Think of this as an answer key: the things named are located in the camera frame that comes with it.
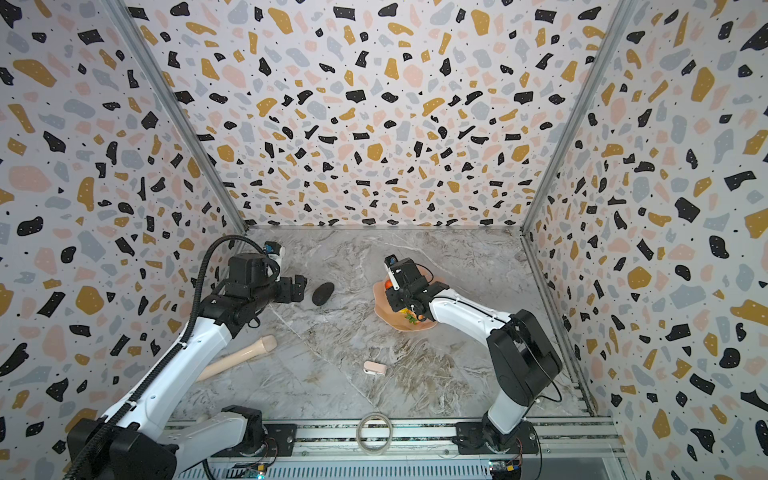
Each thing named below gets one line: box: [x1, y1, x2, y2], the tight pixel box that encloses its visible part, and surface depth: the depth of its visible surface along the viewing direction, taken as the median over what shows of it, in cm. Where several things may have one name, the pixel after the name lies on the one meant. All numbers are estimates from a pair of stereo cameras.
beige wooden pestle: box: [196, 334, 278, 382], surface depth 87 cm
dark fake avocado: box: [312, 282, 335, 306], surface depth 102 cm
